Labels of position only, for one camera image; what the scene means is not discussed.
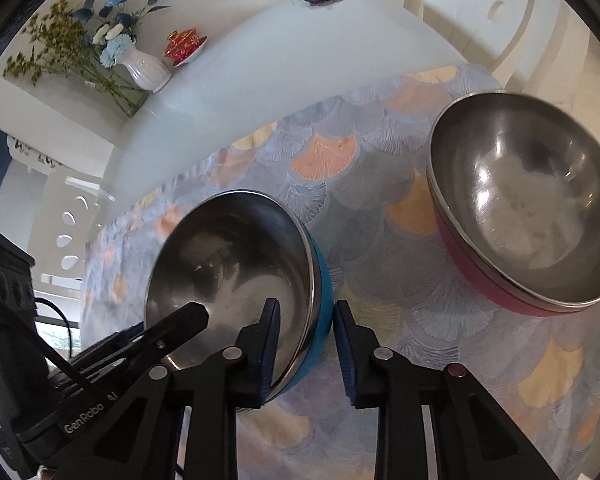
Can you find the dried green flower bunch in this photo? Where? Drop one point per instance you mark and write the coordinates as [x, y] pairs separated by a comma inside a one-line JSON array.
[[55, 45]]

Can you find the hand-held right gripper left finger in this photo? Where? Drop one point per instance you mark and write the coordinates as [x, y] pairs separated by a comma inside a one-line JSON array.
[[270, 345]]

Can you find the white dining chair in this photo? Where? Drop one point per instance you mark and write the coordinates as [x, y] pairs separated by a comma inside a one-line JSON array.
[[75, 220], [460, 5]]

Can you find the pastel leaf pattern tablecloth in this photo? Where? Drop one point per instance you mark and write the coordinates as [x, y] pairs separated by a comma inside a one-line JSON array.
[[370, 185]]

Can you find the clear glass vase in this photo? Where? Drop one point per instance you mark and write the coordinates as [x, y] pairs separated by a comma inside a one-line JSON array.
[[122, 97]]

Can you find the blue and white artificial flowers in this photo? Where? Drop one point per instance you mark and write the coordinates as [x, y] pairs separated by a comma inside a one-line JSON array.
[[115, 25]]

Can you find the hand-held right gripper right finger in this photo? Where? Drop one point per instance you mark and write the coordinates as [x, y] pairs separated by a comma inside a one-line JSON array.
[[345, 350]]

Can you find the blue steel bowl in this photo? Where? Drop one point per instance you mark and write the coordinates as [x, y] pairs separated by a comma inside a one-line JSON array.
[[230, 260]]

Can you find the red steel bowl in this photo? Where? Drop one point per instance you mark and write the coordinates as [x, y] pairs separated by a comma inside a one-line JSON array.
[[520, 200]]

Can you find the white ribbed vase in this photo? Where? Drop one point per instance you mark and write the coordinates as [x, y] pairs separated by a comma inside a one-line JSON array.
[[145, 71]]

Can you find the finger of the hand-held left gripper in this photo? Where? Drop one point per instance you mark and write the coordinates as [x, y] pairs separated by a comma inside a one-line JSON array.
[[180, 325]]

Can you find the red lidded teacup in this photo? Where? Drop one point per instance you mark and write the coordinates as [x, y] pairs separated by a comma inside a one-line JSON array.
[[182, 47]]

